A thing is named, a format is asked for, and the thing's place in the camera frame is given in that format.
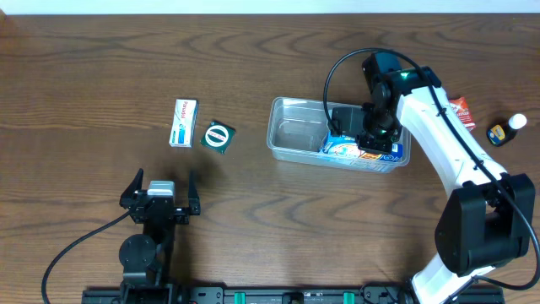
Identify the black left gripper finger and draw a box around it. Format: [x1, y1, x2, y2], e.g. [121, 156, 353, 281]
[119, 168, 143, 209]
[187, 171, 201, 215]

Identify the green Zam-Buk box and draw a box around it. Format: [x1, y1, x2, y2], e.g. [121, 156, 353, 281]
[200, 121, 236, 155]

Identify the blue Cool Fever box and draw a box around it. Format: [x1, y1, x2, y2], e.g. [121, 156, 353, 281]
[319, 133, 404, 162]

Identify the clear plastic container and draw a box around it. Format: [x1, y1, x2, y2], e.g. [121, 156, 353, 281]
[267, 97, 411, 173]

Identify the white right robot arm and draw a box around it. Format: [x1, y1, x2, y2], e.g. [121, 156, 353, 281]
[354, 48, 539, 303]

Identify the white Panadol box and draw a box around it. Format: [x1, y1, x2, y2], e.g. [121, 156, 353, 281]
[169, 99, 198, 148]

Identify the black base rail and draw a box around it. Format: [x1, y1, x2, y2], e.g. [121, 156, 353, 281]
[82, 281, 507, 304]

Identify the red Panadol ActiFast box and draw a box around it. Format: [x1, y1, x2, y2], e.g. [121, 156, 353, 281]
[449, 96, 476, 131]

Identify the small dark medicine bottle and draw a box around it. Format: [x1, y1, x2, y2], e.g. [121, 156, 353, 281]
[486, 113, 527, 147]

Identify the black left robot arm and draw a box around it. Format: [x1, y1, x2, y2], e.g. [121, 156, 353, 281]
[114, 170, 201, 304]

